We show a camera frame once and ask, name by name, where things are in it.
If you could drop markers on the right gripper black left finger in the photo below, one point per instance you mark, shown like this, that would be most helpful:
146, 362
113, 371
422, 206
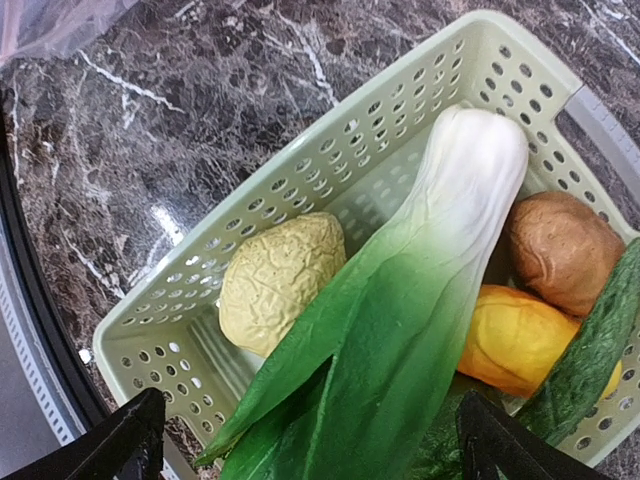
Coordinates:
129, 444

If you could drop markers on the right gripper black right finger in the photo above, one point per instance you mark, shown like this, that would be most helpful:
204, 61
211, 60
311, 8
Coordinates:
495, 446

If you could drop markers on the pale green plastic basket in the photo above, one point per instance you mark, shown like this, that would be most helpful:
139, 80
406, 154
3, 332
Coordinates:
357, 162

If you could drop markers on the bok choy toy green white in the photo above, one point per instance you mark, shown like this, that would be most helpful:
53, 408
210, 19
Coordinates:
352, 388

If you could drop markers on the clear dotted zip top bag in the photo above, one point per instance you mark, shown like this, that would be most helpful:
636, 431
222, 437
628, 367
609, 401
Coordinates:
55, 28

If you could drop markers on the beige wrinkled round food toy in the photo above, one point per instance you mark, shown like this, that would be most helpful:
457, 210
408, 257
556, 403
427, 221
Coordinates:
274, 276

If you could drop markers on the green cucumber toy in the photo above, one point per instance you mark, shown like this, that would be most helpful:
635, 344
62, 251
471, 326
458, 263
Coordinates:
579, 377

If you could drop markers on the orange yellow pepper toy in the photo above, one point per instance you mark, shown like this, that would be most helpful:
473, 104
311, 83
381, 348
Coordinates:
514, 340

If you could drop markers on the yellow lemon toy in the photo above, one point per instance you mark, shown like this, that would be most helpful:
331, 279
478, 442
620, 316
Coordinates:
613, 382

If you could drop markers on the brown potato toy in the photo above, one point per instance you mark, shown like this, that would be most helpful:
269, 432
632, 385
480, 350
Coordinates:
562, 250

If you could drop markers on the black front rail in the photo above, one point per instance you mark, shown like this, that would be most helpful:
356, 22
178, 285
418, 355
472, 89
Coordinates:
86, 402

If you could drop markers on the white slotted cable duct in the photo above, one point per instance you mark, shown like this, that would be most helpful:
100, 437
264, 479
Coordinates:
43, 387

